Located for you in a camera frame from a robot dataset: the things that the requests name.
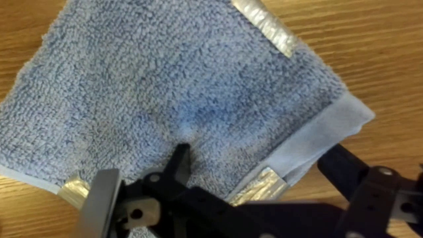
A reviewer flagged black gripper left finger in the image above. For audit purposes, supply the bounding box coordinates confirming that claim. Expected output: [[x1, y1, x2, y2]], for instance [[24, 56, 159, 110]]
[[163, 144, 192, 184]]

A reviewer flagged light blue towel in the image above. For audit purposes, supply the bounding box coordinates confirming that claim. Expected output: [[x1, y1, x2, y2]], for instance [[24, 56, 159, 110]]
[[0, 0, 372, 205]]

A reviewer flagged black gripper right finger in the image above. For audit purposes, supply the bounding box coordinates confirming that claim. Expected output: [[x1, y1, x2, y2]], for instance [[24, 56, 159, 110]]
[[317, 144, 372, 208]]

